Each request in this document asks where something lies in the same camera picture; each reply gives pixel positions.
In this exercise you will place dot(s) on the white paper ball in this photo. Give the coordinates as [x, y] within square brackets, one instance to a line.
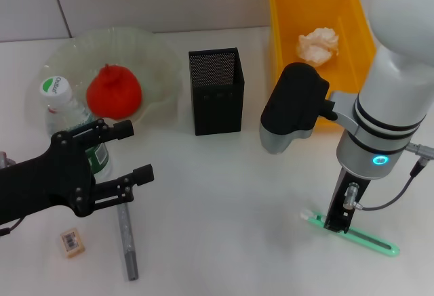
[318, 45]

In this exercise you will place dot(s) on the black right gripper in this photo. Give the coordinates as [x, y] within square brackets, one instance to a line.
[339, 201]

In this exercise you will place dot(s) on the clear bottle with green label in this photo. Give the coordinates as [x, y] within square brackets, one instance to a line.
[57, 92]

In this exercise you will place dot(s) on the yellow plastic bin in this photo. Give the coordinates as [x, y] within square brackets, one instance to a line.
[305, 15]

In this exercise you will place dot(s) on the green utility knife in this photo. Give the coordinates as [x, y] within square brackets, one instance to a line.
[373, 242]

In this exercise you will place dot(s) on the pale green glass fruit plate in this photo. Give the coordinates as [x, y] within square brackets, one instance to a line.
[156, 65]

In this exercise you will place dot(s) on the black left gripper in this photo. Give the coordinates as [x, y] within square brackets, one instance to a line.
[47, 181]

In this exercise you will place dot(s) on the black mesh pen holder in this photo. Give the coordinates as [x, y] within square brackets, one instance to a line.
[217, 113]

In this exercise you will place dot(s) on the gray marker pen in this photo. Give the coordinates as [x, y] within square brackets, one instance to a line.
[128, 248]

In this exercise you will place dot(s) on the orange fruit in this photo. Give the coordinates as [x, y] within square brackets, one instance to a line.
[113, 92]

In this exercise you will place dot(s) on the beige eraser with barcode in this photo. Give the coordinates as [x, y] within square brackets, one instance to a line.
[71, 243]

